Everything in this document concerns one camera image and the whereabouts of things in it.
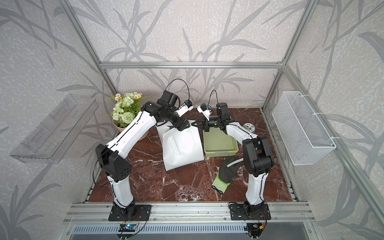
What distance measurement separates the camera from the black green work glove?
0.83 meters

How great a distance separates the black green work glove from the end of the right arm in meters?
0.26

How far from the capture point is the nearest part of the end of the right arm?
734 mm
